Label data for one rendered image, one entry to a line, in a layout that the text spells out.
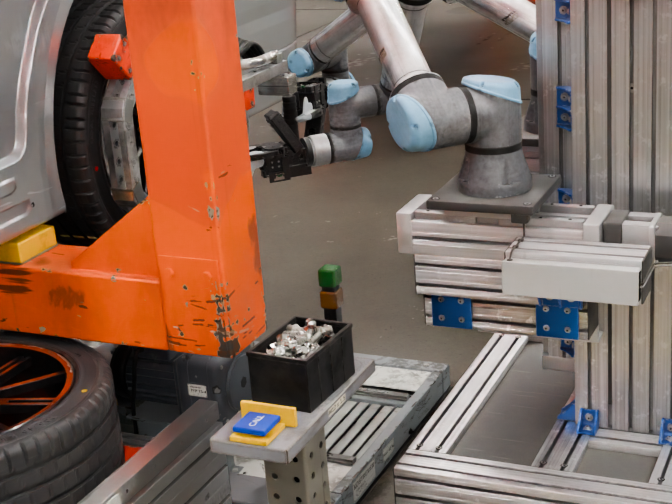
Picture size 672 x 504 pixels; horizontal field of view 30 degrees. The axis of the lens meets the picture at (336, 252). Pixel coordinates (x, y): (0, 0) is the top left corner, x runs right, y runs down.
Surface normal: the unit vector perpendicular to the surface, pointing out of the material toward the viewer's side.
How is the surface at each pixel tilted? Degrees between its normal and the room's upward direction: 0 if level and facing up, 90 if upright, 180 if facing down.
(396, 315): 0
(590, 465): 0
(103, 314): 90
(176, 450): 90
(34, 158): 90
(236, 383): 90
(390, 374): 0
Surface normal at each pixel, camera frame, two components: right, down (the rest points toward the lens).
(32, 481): 0.65, 0.21
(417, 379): -0.07, -0.94
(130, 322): -0.41, 0.33
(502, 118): 0.33, 0.29
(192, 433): 0.91, 0.07
